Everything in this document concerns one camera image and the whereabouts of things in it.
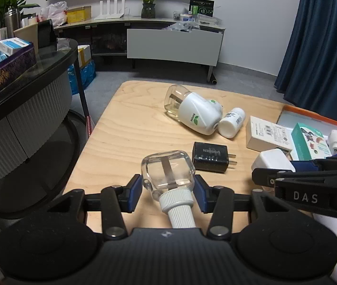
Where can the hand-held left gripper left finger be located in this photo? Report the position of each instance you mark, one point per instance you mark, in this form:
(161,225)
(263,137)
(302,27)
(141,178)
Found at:
(134,193)

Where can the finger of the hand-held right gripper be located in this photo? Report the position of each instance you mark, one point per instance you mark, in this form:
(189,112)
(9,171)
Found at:
(319,163)
(263,177)

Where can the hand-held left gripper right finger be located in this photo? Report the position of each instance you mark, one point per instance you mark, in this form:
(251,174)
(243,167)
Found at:
(201,194)

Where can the white charger plug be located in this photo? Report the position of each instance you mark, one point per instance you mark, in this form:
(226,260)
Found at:
(272,158)

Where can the black charger plug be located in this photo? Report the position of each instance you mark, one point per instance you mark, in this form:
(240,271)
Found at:
(210,156)

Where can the orange-rimmed white box lid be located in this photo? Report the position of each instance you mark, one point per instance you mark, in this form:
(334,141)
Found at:
(327,123)

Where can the white rectangular carton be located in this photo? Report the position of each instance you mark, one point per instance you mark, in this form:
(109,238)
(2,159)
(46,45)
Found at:
(263,136)

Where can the clear refill bottle white cap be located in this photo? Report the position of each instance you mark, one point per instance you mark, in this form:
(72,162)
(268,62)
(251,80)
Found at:
(168,169)

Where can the white pill bottle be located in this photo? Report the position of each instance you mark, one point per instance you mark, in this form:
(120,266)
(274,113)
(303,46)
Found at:
(230,123)

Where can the white vaporizer with glass bottle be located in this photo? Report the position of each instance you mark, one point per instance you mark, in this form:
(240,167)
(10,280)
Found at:
(198,112)

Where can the teal bandage box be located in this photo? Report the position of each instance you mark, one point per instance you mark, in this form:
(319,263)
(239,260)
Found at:
(305,142)

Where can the dark blue curtain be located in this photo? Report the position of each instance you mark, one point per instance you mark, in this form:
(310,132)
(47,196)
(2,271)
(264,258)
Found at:
(319,50)

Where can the blue plastic bag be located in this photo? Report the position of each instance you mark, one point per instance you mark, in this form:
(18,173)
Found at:
(83,75)

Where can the dark round side table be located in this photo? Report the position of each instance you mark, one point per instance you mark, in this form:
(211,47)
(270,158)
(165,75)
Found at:
(23,118)

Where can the white and yellow carton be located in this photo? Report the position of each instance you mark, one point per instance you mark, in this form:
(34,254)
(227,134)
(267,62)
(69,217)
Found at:
(84,53)

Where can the white cabinet drawer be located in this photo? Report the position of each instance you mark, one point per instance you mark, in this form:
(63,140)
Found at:
(171,46)

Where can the pile of clear plastic packets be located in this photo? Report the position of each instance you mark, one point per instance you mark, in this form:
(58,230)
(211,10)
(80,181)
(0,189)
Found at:
(183,26)

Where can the long television cabinet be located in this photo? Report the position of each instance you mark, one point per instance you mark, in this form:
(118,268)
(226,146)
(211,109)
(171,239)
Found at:
(156,21)

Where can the purple ornate box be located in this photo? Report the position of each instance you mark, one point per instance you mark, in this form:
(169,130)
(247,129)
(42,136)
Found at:
(5,71)

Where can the white router with antennas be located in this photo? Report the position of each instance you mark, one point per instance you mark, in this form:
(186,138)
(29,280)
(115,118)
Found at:
(109,16)

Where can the black and green box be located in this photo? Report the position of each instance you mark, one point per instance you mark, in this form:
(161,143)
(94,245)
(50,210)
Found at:
(201,7)

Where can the black stand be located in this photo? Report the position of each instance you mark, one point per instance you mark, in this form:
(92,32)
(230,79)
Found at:
(45,32)

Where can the yellow box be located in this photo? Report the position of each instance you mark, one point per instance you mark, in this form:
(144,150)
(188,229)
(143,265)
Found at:
(79,14)

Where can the tan paper bag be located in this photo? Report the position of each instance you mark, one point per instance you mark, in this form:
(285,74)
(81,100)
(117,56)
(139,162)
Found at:
(27,35)

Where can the group of medicine boxes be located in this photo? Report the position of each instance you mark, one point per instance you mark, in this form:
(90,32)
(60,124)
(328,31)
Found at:
(11,46)

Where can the white plastic bag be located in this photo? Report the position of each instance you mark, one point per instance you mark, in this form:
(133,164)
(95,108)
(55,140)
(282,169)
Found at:
(54,13)

